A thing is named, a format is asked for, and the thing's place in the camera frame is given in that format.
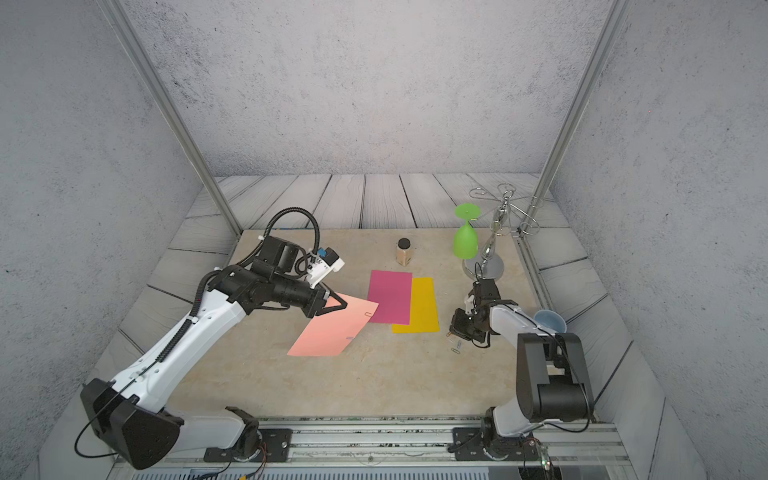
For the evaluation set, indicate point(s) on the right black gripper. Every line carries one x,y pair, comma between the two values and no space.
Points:
458,327

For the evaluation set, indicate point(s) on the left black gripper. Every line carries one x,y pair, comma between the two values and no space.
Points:
318,305

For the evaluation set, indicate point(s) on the salmon pink paper sheet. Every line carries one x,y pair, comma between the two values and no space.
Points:
325,335

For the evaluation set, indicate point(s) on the yellow paper sheet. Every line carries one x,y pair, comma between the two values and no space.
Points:
423,312

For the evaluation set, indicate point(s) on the magenta paper sheet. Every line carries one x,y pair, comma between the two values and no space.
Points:
392,292

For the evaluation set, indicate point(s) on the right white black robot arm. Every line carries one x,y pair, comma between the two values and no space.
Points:
552,381

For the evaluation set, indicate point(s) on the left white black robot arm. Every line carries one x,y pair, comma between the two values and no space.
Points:
128,413

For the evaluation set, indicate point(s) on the light blue cup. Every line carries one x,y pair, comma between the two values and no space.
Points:
551,321

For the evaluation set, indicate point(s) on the green plastic wine glass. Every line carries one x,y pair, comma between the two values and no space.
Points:
465,243

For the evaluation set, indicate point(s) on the small black-capped bottle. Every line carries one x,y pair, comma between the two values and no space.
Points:
404,251

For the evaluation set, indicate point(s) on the chrome glass holder stand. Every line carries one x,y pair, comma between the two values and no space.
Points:
507,219

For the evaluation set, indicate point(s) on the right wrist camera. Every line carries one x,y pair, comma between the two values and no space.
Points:
471,304

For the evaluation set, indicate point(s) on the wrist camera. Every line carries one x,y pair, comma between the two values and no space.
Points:
321,264
471,304

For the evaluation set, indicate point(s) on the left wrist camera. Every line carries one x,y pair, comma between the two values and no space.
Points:
321,264

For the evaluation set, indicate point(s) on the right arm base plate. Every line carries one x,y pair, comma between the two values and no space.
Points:
472,444

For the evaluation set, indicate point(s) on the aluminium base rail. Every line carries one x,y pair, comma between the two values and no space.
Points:
410,448

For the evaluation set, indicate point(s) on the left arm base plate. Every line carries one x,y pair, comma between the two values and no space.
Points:
255,446

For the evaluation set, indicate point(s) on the right aluminium frame post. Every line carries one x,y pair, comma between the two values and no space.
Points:
589,79

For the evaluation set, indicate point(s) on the aluminium frame post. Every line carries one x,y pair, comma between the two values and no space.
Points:
589,79
129,40

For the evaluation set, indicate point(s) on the left aluminium frame post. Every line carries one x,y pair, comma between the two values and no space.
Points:
129,40

